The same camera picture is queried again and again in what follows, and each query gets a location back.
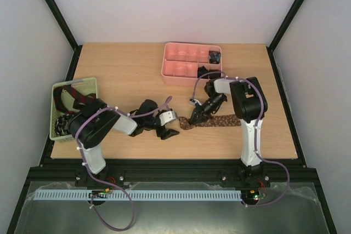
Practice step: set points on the rolled blue patterned tie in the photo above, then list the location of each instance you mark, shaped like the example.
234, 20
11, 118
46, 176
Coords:
214, 57

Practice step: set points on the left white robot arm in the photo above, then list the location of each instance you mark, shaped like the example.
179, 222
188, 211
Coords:
93, 123

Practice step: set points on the green perforated basket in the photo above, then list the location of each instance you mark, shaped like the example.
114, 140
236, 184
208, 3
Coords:
67, 99

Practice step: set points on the pink compartment organizer box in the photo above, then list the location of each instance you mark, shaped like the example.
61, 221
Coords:
181, 61

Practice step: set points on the rolled black tie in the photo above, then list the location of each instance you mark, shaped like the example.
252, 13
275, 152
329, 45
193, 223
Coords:
203, 72
214, 74

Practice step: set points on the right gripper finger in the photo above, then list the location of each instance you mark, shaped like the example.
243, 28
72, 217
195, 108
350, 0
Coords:
196, 111
198, 119

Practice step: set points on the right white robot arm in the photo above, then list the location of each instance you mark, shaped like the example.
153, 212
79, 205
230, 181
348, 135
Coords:
249, 105

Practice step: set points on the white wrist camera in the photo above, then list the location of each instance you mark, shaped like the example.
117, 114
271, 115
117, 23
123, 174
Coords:
167, 117
195, 102

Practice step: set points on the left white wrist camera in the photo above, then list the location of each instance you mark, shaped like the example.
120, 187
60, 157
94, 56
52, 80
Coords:
167, 117

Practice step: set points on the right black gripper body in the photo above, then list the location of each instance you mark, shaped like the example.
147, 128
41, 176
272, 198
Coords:
201, 109

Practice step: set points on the brown floral tie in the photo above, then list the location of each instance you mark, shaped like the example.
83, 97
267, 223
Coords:
216, 121

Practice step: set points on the black aluminium frame rail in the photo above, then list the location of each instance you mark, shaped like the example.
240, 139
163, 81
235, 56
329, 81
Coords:
226, 173

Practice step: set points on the red black striped tie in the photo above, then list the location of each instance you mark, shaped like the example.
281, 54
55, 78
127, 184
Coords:
79, 102

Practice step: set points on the rolled black tie right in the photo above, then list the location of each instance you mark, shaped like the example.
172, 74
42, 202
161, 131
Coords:
214, 74

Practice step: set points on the light blue cable duct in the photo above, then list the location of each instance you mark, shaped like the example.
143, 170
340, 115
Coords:
138, 195

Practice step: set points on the rolled black tie left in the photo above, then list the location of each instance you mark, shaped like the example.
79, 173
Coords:
203, 72

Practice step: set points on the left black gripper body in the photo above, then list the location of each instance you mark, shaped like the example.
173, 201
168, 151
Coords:
148, 123

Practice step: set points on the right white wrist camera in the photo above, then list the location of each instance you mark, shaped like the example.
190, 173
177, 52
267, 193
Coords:
195, 102

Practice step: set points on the black white patterned tie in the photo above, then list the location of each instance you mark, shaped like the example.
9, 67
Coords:
61, 127

